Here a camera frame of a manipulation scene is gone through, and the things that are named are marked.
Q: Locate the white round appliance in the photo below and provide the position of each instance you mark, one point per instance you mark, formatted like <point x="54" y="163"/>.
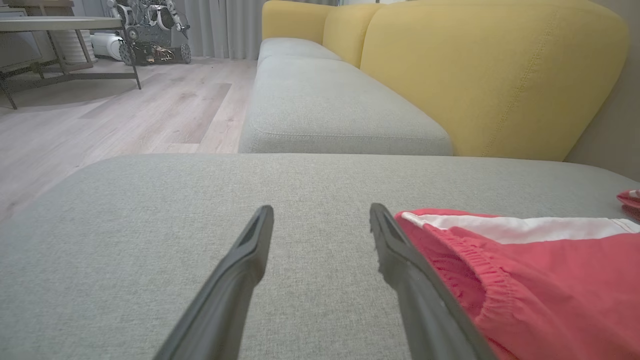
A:
<point x="105" y="46"/>

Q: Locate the grey pleated curtain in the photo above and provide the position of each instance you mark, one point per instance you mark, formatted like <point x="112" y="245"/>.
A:
<point x="220" y="25"/>

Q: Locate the grey back cushion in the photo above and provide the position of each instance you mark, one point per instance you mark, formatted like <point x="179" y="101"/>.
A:
<point x="325" y="105"/>

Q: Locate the large grey chaise seat cushion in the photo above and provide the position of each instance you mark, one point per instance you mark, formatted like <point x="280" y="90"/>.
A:
<point x="150" y="210"/>

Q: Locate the white black humanoid robot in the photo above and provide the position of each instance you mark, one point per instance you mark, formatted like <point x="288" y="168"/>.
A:
<point x="167" y="15"/>

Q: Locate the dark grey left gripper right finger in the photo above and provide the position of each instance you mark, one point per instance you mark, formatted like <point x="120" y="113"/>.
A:
<point x="425" y="310"/>

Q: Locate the red white Bulls jersey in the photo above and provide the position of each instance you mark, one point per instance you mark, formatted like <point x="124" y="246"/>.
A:
<point x="631" y="200"/>

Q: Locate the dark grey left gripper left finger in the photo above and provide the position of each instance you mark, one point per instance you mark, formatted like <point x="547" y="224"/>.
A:
<point x="225" y="300"/>

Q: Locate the white ribbed cylinder appliance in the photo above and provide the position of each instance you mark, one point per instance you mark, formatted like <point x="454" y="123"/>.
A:
<point x="75" y="47"/>

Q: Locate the grey sofa seat cushion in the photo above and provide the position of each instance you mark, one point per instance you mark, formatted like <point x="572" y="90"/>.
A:
<point x="290" y="47"/>

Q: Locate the red mesh basketball shorts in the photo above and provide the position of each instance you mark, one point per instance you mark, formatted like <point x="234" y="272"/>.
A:
<point x="550" y="300"/>

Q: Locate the black wheeled robot cart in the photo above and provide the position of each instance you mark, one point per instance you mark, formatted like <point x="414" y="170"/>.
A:
<point x="150" y="45"/>

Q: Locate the yellow sofa back cushion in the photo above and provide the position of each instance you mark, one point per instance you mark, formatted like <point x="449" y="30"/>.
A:
<point x="350" y="30"/>
<point x="475" y="75"/>
<point x="295" y="20"/>

